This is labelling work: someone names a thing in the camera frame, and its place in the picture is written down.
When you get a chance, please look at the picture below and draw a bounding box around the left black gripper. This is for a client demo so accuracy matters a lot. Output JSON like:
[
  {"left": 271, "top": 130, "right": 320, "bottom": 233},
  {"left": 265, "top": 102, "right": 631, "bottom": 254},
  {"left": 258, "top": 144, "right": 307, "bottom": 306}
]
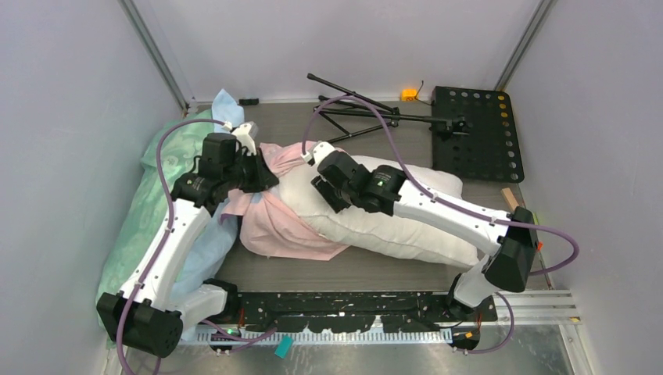
[{"left": 223, "top": 147, "right": 277, "bottom": 193}]

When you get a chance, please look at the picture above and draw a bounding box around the white pillow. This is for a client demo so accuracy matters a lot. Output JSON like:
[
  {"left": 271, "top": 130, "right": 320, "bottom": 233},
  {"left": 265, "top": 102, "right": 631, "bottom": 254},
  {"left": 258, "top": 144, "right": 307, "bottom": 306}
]
[{"left": 270, "top": 150, "right": 478, "bottom": 268}]

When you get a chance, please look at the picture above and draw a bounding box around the pink pillowcase with blue script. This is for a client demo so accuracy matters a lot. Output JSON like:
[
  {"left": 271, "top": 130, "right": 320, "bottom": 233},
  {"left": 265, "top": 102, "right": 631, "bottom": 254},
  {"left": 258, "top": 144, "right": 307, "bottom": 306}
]
[{"left": 219, "top": 142, "right": 349, "bottom": 261}]

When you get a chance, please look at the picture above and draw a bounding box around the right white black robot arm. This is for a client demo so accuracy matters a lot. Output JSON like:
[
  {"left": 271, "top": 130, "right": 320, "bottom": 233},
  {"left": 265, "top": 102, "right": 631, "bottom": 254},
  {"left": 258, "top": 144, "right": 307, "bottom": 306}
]
[{"left": 311, "top": 161, "right": 538, "bottom": 321}]

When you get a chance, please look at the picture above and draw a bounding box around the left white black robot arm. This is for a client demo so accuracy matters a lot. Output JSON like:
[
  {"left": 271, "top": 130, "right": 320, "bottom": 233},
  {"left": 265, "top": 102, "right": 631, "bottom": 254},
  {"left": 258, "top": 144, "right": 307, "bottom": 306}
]
[{"left": 96, "top": 129, "right": 278, "bottom": 359}]

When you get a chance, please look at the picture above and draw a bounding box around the light blue pillow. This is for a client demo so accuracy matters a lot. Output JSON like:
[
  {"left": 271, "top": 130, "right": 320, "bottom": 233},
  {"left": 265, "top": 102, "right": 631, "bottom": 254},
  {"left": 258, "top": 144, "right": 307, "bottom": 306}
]
[{"left": 170, "top": 89, "right": 245, "bottom": 300}]

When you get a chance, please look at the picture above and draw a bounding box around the black folding stand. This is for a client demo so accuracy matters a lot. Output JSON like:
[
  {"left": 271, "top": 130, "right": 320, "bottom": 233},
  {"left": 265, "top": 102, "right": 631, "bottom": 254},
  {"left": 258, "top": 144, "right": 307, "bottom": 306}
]
[{"left": 306, "top": 73, "right": 468, "bottom": 145}]

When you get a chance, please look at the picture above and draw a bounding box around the yellow small block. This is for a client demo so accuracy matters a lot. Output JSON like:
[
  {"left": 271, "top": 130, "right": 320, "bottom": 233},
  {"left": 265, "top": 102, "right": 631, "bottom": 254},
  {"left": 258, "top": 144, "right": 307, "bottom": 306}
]
[{"left": 400, "top": 80, "right": 425, "bottom": 102}]

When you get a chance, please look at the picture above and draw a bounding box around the black perforated metal plate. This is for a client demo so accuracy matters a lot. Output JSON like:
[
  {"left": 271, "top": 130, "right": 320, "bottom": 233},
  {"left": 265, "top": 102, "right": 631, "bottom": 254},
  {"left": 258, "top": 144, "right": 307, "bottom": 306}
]
[{"left": 431, "top": 86, "right": 525, "bottom": 184}]

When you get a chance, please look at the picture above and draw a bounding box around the wooden small block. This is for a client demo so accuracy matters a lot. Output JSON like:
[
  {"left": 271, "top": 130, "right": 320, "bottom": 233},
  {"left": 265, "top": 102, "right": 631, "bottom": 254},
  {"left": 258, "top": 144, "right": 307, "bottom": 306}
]
[{"left": 500, "top": 187, "right": 520, "bottom": 212}]

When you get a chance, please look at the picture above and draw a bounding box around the teal tape piece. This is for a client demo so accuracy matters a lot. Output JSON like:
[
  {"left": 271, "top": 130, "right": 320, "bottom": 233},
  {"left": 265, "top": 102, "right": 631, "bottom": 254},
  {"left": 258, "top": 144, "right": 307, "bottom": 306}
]
[{"left": 274, "top": 335, "right": 294, "bottom": 359}]

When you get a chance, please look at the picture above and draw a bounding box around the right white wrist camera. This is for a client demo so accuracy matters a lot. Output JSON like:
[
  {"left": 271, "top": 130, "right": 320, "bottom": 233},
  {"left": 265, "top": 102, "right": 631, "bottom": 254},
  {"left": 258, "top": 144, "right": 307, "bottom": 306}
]
[{"left": 301, "top": 141, "right": 336, "bottom": 166}]

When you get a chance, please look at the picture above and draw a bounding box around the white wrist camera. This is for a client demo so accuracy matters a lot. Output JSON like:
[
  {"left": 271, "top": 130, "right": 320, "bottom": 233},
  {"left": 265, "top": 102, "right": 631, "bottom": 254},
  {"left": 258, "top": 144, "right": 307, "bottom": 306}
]
[
  {"left": 222, "top": 121, "right": 258, "bottom": 155},
  {"left": 301, "top": 141, "right": 336, "bottom": 166}
]

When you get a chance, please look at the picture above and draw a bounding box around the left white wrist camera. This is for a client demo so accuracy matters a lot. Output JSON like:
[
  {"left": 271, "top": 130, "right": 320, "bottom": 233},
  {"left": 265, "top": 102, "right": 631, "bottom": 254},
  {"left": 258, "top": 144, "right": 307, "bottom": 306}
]
[{"left": 222, "top": 121, "right": 258, "bottom": 155}]

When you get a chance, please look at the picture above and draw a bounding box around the black paint-chipped base rail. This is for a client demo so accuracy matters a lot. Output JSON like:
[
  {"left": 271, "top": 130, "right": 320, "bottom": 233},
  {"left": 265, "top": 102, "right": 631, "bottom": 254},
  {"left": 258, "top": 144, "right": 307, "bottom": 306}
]
[{"left": 235, "top": 289, "right": 462, "bottom": 334}]

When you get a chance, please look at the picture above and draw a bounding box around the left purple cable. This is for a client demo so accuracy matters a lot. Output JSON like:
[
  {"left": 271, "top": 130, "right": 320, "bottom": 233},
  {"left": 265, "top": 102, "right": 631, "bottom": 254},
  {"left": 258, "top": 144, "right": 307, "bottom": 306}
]
[{"left": 114, "top": 119, "right": 278, "bottom": 375}]

